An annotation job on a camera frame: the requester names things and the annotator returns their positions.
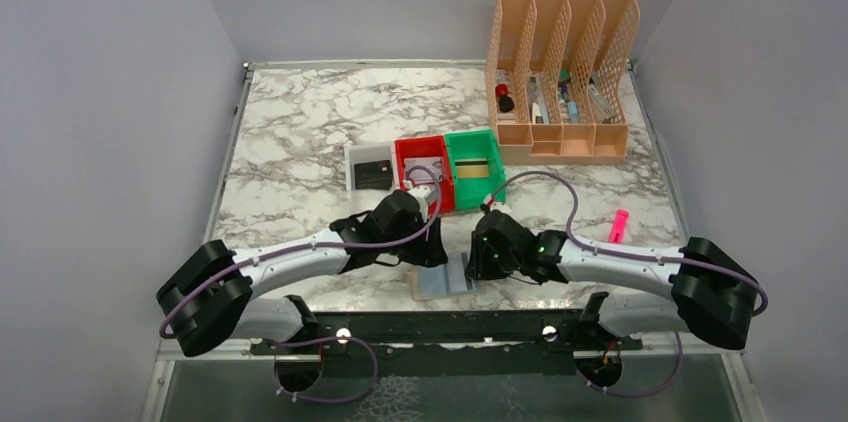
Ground silver credit card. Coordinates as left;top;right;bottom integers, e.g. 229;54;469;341
403;156;443;184

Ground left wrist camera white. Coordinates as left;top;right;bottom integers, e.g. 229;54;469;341
407;184;440;220

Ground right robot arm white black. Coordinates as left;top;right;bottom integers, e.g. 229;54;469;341
466;210;764;350

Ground white plastic bin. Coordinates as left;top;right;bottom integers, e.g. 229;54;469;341
343;141;399;213

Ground orange mesh file organizer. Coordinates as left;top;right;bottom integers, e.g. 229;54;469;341
484;0;640;165

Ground green plastic bin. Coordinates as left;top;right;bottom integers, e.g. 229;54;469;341
444;129;506;211

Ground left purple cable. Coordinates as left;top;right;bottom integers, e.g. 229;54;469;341
158;165;444;406

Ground gold credit card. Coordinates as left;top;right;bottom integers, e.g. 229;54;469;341
455;158;490;179

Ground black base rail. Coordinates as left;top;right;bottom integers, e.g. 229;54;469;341
250;309;642;378

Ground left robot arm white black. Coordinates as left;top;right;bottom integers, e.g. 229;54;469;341
155;186;447;357

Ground black credit card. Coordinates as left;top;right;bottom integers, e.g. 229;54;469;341
352;159;394;191

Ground purple cable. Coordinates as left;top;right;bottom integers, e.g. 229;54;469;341
158;165;444;406
480;170;770;399

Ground stationery items in organizer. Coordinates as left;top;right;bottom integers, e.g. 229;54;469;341
527;70;624;125

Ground red plastic bin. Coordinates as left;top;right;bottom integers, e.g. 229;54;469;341
394;135;457;213

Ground pink highlighter marker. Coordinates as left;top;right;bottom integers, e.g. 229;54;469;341
608;209;630;244

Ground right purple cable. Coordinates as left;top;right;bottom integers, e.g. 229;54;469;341
480;170;770;399

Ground red black item in organizer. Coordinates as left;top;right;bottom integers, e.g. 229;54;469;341
495;83;515;113

